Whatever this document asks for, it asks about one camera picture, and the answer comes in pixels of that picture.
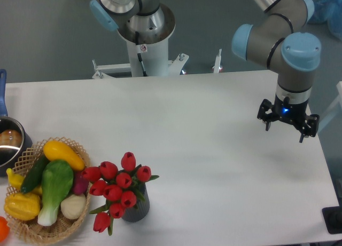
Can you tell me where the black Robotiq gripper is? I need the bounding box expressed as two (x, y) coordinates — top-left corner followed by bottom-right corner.
(257, 96), (320, 143)

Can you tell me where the red tulip bouquet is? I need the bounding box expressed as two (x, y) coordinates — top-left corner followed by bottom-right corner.
(82, 152), (159, 235)

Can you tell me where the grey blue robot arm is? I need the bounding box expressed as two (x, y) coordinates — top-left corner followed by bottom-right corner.
(90, 0), (321, 138)

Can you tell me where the dark grey ribbed vase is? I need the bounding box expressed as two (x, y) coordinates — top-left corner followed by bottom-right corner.
(122, 184), (150, 223)

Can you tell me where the black device at table edge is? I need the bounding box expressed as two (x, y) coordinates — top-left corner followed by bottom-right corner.
(322, 206), (341, 234)

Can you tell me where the blue plastic cover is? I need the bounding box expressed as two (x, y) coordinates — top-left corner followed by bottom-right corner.
(309, 0), (341, 41)

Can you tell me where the purple red radish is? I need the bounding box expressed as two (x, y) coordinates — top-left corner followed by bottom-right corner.
(72, 172), (89, 195)

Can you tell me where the white garlic bulb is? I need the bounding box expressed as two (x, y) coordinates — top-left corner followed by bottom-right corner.
(60, 194), (86, 220)

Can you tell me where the yellow squash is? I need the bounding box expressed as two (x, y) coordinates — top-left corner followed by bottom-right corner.
(43, 140), (86, 171)

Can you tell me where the green bok choy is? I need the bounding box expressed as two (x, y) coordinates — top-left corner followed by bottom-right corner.
(37, 160), (74, 227)

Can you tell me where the woven wicker basket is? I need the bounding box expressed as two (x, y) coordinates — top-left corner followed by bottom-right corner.
(5, 137), (90, 245)

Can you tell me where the green cucumber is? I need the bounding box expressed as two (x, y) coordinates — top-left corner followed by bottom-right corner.
(20, 154), (50, 194)

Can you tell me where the yellow banana pepper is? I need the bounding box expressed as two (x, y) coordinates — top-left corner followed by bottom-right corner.
(6, 168), (42, 196)

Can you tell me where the yellow bell pepper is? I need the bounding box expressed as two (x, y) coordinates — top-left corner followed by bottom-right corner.
(4, 193), (41, 221)

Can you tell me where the orange fruit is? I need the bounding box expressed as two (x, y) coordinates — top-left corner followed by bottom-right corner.
(0, 216), (10, 242)

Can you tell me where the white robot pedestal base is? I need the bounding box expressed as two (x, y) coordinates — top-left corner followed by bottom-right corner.
(90, 0), (189, 78)

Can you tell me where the black pedestal cable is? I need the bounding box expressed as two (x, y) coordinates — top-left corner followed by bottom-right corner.
(135, 31), (148, 77)

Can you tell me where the blue handled steel pot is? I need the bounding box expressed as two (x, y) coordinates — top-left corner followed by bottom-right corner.
(1, 69), (33, 177)

